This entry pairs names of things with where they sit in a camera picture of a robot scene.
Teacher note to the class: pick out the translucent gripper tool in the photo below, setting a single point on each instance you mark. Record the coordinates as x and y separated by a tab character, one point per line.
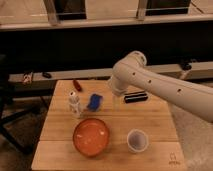
116	102

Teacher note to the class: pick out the clear plastic bottle white cap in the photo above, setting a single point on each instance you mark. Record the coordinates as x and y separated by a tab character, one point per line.
74	103

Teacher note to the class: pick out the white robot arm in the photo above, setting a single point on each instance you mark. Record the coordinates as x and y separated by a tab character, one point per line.
130	71

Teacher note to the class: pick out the black rectangular box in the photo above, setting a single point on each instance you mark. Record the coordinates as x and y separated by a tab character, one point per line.
135	97

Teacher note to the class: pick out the small red object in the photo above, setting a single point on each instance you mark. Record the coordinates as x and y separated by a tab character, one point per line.
77	85

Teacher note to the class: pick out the orange bowl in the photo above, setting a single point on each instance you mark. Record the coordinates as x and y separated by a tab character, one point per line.
91	137

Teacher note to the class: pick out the small black object on ledge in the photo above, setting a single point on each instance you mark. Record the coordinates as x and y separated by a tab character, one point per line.
46	75

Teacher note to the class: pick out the black clamp on ledge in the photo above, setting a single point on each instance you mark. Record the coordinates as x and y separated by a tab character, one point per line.
186	65

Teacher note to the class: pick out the red white item on ledge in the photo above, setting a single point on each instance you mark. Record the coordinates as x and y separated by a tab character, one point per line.
27	78

